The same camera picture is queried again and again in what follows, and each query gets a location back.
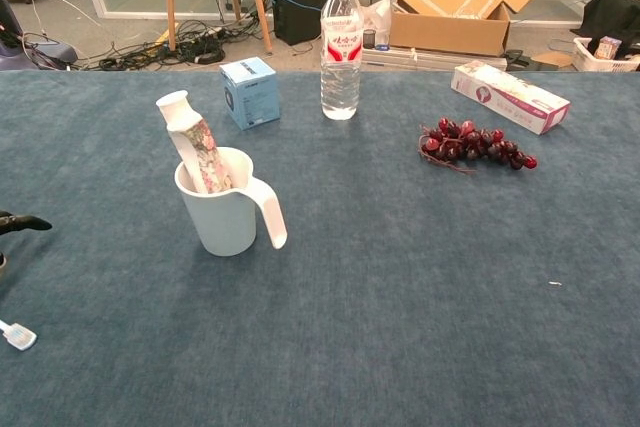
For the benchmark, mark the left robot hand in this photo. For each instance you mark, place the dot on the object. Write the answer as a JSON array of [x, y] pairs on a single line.
[[25, 222]]

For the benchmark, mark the light blue toothbrush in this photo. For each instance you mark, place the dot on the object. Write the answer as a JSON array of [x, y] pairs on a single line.
[[22, 338]]

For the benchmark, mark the floral white toothpaste tube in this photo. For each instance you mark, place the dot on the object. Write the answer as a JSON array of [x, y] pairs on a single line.
[[205, 152]]

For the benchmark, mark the large open cardboard box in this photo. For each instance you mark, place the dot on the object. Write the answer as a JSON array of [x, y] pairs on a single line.
[[450, 32]]

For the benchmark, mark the floral long box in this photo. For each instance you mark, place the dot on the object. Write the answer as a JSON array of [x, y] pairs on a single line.
[[505, 97]]

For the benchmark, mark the small light blue carton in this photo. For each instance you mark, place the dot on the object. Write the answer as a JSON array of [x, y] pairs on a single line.
[[252, 97]]

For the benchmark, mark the black computer tower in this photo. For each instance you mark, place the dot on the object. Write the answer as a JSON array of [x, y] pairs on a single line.
[[295, 22]]

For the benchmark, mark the clear water bottle red label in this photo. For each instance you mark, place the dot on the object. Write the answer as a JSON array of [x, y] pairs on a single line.
[[341, 47]]

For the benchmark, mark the blue table mat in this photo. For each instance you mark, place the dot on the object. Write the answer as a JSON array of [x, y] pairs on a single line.
[[400, 297]]

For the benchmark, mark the black metal mesh pen holder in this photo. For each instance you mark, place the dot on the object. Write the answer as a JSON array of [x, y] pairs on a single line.
[[369, 39]]

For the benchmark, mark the white plastic bag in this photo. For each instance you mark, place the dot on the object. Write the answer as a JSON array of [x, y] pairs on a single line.
[[380, 12]]

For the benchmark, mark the aluminium profile rails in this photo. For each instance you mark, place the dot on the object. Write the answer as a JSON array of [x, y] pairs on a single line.
[[425, 59]]

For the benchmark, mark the bunch of red grapes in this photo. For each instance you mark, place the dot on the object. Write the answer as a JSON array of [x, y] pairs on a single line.
[[470, 144]]

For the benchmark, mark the flat cardboard piece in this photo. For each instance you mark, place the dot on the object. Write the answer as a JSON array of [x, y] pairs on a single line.
[[552, 60]]

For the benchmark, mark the white plastic basket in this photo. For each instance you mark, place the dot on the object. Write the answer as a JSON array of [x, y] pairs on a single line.
[[585, 61]]

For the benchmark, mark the small carton in basket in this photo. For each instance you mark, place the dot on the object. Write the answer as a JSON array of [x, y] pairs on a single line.
[[607, 47]]

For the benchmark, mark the black cloth cover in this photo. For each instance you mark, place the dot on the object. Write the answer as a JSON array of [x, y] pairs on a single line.
[[615, 12]]

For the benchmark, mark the black metal bracket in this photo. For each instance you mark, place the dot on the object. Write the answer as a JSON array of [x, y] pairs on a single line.
[[525, 62]]

